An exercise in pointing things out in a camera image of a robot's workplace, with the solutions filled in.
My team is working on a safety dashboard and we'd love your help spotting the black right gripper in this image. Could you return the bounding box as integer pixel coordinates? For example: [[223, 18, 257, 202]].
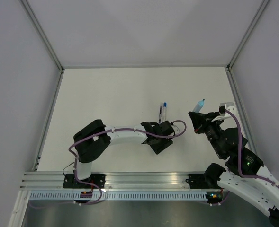
[[189, 111, 225, 158]]

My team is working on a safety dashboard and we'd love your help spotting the light blue highlighter pen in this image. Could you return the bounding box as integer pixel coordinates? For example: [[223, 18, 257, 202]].
[[192, 99, 205, 113]]

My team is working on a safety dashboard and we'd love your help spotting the purple gel pen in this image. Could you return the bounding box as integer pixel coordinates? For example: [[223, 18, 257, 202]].
[[158, 106, 162, 124]]

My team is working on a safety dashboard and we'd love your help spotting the white marker pen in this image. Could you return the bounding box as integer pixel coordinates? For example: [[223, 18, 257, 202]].
[[162, 106, 167, 122]]

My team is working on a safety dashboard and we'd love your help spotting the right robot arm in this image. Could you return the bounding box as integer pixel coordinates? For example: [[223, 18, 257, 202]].
[[189, 107, 279, 227]]

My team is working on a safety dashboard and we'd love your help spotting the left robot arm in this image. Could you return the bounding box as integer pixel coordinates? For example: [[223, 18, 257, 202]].
[[73, 119, 180, 188]]

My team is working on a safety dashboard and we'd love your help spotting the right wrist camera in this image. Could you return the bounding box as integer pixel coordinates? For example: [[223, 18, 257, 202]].
[[212, 102, 236, 122]]

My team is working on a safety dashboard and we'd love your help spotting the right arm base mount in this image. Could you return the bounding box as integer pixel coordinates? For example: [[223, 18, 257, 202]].
[[185, 163, 226, 189]]

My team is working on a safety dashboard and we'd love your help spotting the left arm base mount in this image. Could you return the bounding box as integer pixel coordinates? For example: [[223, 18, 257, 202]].
[[63, 174, 106, 189]]

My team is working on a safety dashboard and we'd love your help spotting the slotted cable duct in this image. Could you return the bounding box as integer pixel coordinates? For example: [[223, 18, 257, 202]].
[[30, 190, 207, 201]]

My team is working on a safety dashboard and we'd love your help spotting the right aluminium frame post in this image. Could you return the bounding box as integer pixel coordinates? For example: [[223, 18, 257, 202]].
[[226, 0, 271, 71]]

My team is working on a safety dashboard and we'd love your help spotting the aluminium frame post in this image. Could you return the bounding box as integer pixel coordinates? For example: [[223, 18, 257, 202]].
[[19, 0, 64, 73], [226, 0, 271, 71]]

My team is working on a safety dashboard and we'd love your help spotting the left aluminium frame post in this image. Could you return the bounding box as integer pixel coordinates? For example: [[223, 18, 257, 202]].
[[19, 0, 64, 73]]

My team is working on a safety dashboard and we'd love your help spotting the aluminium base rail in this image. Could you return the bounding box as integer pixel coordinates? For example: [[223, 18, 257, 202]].
[[19, 171, 225, 192]]

